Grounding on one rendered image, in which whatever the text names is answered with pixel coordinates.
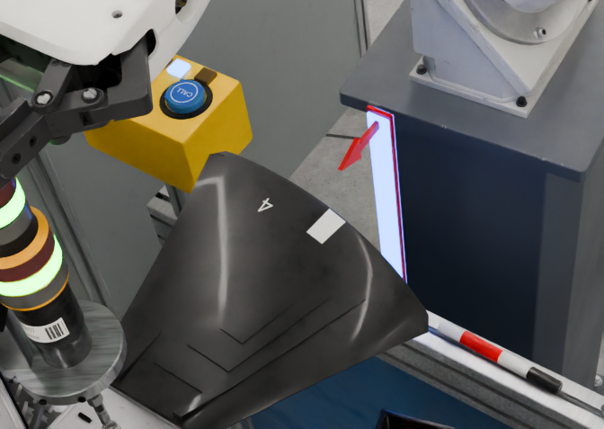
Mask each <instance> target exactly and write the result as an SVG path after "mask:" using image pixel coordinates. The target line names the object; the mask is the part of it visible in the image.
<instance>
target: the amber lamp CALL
mask: <svg viewBox="0 0 604 429"><path fill-rule="evenodd" d="M217 76H218V74H217V72H215V71H213V70H210V69H208V68H206V67H204V68H203V69H202V70H201V71H200V72H199V73H198V74H197V75H196V76H195V77H194V80H195V81H198V82H200V83H202V84H204V85H209V84H210V83H211V82H212V81H213V80H214V79H215V78H216V77H217Z"/></svg>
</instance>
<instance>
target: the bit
mask: <svg viewBox="0 0 604 429"><path fill-rule="evenodd" d="M86 401H87V403H88V405H89V406H90V407H93V409H94V410H95V413H96V414H97V415H98V417H99V419H100V421H101V423H102V425H108V424H110V423H111V418H110V416H109V414H108V412H107V410H106V408H105V406H104V405H103V403H102V401H103V397H102V393H100V394H98V395H96V396H94V397H93V398H90V399H87V400H86Z"/></svg>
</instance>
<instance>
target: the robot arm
mask: <svg viewBox="0 0 604 429"><path fill-rule="evenodd" d="M209 1H210V0H0V77H2V78H3V79H5V80H7V81H9V82H11V83H13V84H15V85H18V86H20V87H22V88H24V89H26V90H28V91H30V92H32V93H33V96H32V98H31V102H30V103H28V102H27V100H26V99H24V98H22V97H21V96H19V97H18V98H17V99H16V100H13V101H12V102H11V103H10V104H8V105H7V106H6V107H5V108H4V109H3V110H2V111H1V112H0V191H1V190H2V189H3V188H4V187H5V186H6V185H7V184H8V183H9V182H10V181H11V180H12V179H13V178H14V177H15V176H16V175H17V174H18V173H19V172H20V171H21V170H22V169H23V168H24V167H25V166H26V165H27V164H28V163H29V162H30V161H31V160H32V159H33V158H34V157H35V156H36V155H37V154H38V153H39V152H40V151H41V150H42V149H43V148H44V147H45V146H46V145H47V144H48V143H50V144H52V145H56V146H57V145H62V144H64V143H66V142H68V141H69V140H70V138H71V136H72V134H74V133H77V132H82V131H86V130H94V129H98V128H101V127H104V126H106V125H107V124H108V123H109V122H110V121H111V120H114V121H122V120H126V119H131V118H136V117H140V116H145V115H148V114H149V113H150V112H151V111H152V110H153V108H154V105H153V96H152V88H151V83H152V82H153V81H154V80H155V79H156V77H157V76H158V75H159V74H160V73H161V72H162V70H163V69H164V68H165V67H166V65H167V64H168V63H169V62H170V60H171V59H172V58H173V56H174V55H175V54H176V53H177V51H178V50H179V49H180V47H181V46H182V44H183V43H184V42H185V41H186V40H187V38H188V37H189V35H190V34H191V32H192V30H193V29H194V27H195V26H196V24H197V23H198V21H199V19H200V17H201V16H202V14H203V13H204V11H205V9H206V7H207V5H208V4H209ZM465 2H466V4H467V6H468V7H469V8H470V10H471V11H472V12H473V14H474V15H475V17H476V18H477V19H478V20H479V21H480V22H481V23H482V24H483V25H484V26H485V27H487V28H488V29H489V30H490V31H492V32H493V33H495V34H496V35H498V36H500V37H501V38H503V39H505V40H507V41H510V42H513V43H517V44H519V45H529V46H531V45H538V44H542V43H544V42H546V41H549V40H551V39H554V38H556V37H557V36H558V35H560V34H561V33H562V32H564V30H565V29H566V28H567V27H568V25H569V24H570V23H571V21H572V19H573V17H574V15H575V13H576V9H577V6H578V3H579V0H465Z"/></svg>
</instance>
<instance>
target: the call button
mask: <svg viewBox="0 0 604 429"><path fill-rule="evenodd" d="M164 97H165V100H166V103H167V106H168V108H169V109H170V110H171V111H172V112H176V113H189V112H194V111H196V110H197V109H199V108H200V107H201V106H202V104H204V102H205V97H206V96H205V93H204V87H202V85H201V84H200V83H198V82H196V81H192V80H185V79H181V80H180V81H179V82H177V83H175V84H173V85H171V86H170V87H169V88H168V90H167V91H166V94H165V96H164Z"/></svg>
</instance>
